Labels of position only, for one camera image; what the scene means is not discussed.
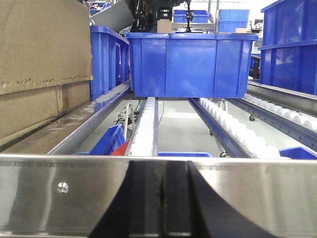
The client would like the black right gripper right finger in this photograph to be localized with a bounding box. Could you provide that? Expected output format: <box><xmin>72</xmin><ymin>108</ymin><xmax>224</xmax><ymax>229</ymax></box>
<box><xmin>163</xmin><ymin>161</ymin><xmax>271</xmax><ymax>238</ymax></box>

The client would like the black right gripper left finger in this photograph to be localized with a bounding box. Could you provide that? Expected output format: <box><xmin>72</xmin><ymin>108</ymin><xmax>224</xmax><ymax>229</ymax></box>
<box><xmin>89</xmin><ymin>161</ymin><xmax>161</xmax><ymax>238</ymax></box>

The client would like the brown cardboard carton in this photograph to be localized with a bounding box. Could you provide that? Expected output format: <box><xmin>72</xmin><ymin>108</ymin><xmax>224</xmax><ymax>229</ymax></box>
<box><xmin>0</xmin><ymin>0</ymin><xmax>92</xmax><ymax>145</ymax></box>

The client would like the blue bin lower middle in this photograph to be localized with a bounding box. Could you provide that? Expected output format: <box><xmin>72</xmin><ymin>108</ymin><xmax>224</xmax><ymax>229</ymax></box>
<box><xmin>158</xmin><ymin>152</ymin><xmax>212</xmax><ymax>157</ymax></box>

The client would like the white roller track centre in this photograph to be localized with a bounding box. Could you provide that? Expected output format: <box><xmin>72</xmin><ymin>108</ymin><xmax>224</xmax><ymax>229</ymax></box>
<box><xmin>125</xmin><ymin>97</ymin><xmax>159</xmax><ymax>157</ymax></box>

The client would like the white roller track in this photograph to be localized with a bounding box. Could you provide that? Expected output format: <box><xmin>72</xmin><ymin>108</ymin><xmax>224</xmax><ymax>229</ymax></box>
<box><xmin>125</xmin><ymin>97</ymin><xmax>159</xmax><ymax>157</ymax></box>
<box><xmin>188</xmin><ymin>98</ymin><xmax>281</xmax><ymax>159</ymax></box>
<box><xmin>244</xmin><ymin>94</ymin><xmax>317</xmax><ymax>132</ymax></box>

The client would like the blue bin lower left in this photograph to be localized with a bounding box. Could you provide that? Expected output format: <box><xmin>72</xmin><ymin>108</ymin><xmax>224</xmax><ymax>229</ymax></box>
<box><xmin>75</xmin><ymin>124</ymin><xmax>126</xmax><ymax>155</ymax></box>

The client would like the white roller track right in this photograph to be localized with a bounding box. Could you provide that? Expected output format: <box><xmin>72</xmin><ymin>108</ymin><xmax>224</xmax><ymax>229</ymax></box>
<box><xmin>188</xmin><ymin>98</ymin><xmax>281</xmax><ymax>159</ymax></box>

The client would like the blue bin lower right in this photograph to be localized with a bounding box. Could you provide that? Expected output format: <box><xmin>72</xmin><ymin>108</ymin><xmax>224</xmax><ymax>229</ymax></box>
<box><xmin>279</xmin><ymin>146</ymin><xmax>317</xmax><ymax>160</ymax></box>

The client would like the far white roller track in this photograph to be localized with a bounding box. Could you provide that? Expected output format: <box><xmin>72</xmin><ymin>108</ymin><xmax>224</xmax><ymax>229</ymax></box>
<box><xmin>244</xmin><ymin>94</ymin><xmax>317</xmax><ymax>132</ymax></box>

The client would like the blue plastic bin centre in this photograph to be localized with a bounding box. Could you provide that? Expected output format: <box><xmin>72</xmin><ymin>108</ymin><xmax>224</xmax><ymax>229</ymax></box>
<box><xmin>126</xmin><ymin>32</ymin><xmax>258</xmax><ymax>98</ymax></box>

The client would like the blue plastic bin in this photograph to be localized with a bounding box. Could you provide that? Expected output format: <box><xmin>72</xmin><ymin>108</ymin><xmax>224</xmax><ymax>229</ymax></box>
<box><xmin>90</xmin><ymin>25</ymin><xmax>129</xmax><ymax>100</ymax></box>
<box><xmin>126</xmin><ymin>32</ymin><xmax>258</xmax><ymax>98</ymax></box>

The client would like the blue plastic bin left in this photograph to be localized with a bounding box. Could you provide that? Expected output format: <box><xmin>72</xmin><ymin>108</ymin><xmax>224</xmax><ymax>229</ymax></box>
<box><xmin>90</xmin><ymin>25</ymin><xmax>129</xmax><ymax>100</ymax></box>

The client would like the stacked blue bins right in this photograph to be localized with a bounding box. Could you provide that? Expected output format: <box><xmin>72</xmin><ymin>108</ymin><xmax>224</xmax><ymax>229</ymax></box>
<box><xmin>260</xmin><ymin>0</ymin><xmax>317</xmax><ymax>95</ymax></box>

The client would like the background blue bins stack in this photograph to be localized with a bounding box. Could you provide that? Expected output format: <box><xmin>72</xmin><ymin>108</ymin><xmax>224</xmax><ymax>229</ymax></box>
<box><xmin>218</xmin><ymin>9</ymin><xmax>250</xmax><ymax>32</ymax></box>

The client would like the steel shelf front rail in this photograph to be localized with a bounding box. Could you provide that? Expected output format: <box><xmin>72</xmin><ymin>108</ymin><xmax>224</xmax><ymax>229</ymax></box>
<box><xmin>0</xmin><ymin>154</ymin><xmax>317</xmax><ymax>238</ymax></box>

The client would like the steel shelf divider rail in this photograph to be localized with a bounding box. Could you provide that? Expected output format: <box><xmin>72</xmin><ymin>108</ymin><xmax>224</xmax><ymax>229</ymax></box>
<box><xmin>47</xmin><ymin>80</ymin><xmax>131</xmax><ymax>155</ymax></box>

